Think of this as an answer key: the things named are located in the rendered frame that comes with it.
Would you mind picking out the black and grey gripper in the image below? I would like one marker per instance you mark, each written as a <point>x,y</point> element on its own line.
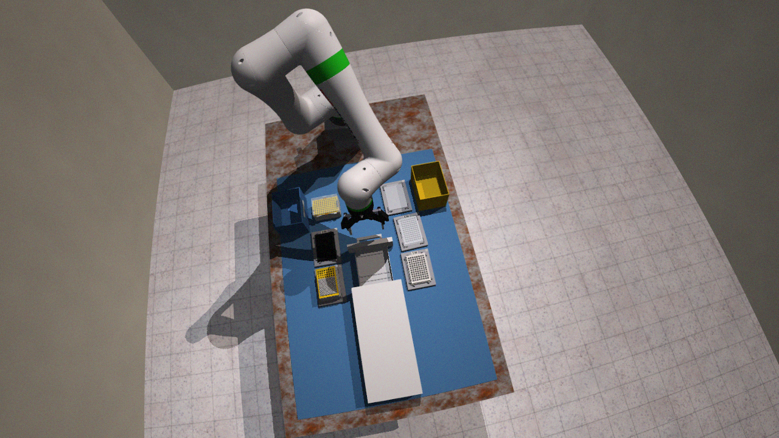
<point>376,214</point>

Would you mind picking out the blue bench mat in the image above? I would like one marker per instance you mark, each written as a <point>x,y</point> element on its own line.
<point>448,335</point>

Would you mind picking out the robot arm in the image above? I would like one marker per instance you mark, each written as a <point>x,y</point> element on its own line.
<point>306,38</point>

